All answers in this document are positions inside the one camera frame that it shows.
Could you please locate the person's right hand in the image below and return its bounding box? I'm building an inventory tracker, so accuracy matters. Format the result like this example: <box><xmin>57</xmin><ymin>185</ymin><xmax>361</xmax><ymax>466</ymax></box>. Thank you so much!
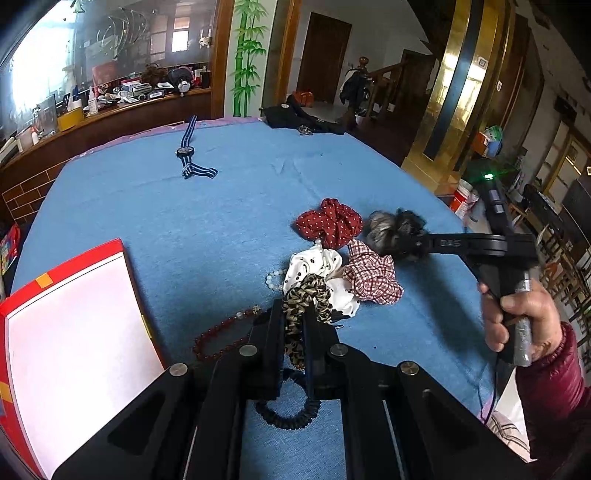
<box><xmin>478</xmin><ymin>280</ymin><xmax>563</xmax><ymax>362</ymax></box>

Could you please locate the black hair tie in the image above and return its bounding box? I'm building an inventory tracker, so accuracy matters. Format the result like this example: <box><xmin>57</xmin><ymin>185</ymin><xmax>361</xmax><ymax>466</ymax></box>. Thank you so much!
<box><xmin>254</xmin><ymin>368</ymin><xmax>323</xmax><ymax>431</ymax></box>

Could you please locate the blue bed cover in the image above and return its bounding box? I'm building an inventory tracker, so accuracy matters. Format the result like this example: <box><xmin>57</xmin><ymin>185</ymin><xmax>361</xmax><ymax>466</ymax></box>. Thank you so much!
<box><xmin>15</xmin><ymin>121</ymin><xmax>494</xmax><ymax>418</ymax></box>

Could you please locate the grey black mesh scrunchie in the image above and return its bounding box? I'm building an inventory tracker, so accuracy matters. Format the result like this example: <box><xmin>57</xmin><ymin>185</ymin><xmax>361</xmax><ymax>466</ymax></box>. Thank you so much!
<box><xmin>363</xmin><ymin>208</ymin><xmax>427</xmax><ymax>261</ymax></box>

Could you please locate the red white plaid scrunchie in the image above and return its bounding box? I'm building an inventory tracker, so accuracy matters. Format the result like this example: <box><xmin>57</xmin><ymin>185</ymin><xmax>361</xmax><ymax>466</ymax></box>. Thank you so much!
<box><xmin>342</xmin><ymin>239</ymin><xmax>404</xmax><ymax>305</ymax></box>

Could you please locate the white pearl bracelet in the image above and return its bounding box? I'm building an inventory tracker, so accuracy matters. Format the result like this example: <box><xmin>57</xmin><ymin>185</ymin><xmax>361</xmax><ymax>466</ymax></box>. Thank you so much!
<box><xmin>264</xmin><ymin>268</ymin><xmax>288</xmax><ymax>292</ymax></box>

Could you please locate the black bag on bed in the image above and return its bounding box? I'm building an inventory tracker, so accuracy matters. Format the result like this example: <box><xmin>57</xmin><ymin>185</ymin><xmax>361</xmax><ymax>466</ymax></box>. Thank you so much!
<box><xmin>260</xmin><ymin>95</ymin><xmax>346</xmax><ymax>135</ymax></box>

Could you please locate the blue striped strap watch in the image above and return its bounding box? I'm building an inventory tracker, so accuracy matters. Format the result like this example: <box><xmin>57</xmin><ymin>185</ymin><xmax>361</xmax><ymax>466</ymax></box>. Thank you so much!
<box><xmin>175</xmin><ymin>115</ymin><xmax>218</xmax><ymax>179</ymax></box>

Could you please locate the white dotted scrunchie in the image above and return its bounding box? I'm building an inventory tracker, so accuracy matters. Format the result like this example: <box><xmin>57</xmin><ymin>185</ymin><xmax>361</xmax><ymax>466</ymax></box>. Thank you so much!
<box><xmin>283</xmin><ymin>242</ymin><xmax>361</xmax><ymax>318</ymax></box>

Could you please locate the red white tray box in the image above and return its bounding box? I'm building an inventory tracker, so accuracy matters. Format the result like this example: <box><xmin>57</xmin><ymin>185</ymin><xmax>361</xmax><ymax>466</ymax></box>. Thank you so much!
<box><xmin>1</xmin><ymin>239</ymin><xmax>164</xmax><ymax>479</ymax></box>

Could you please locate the red polka dot scrunchie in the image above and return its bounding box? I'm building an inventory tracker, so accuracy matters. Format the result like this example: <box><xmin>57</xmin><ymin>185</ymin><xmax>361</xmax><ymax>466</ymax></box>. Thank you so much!
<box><xmin>294</xmin><ymin>198</ymin><xmax>363</xmax><ymax>250</ymax></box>

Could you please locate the maroon puffer jacket sleeve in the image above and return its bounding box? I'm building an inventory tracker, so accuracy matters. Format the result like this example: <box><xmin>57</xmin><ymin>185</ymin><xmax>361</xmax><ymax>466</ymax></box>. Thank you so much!
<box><xmin>516</xmin><ymin>323</ymin><xmax>590</xmax><ymax>469</ymax></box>

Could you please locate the dark red bead bracelet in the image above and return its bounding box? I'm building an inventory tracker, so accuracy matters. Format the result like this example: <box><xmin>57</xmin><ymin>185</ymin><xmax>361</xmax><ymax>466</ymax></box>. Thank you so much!
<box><xmin>191</xmin><ymin>306</ymin><xmax>266</xmax><ymax>363</ymax></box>

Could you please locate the leopard print scrunchie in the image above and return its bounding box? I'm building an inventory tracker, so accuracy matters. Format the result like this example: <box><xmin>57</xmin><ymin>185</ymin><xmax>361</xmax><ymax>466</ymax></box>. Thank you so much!
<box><xmin>283</xmin><ymin>274</ymin><xmax>332</xmax><ymax>371</ymax></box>

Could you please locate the wooden counter shelf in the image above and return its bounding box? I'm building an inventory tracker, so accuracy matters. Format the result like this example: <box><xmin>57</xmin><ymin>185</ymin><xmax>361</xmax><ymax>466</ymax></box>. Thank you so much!
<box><xmin>1</xmin><ymin>88</ymin><xmax>223</xmax><ymax>225</ymax></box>

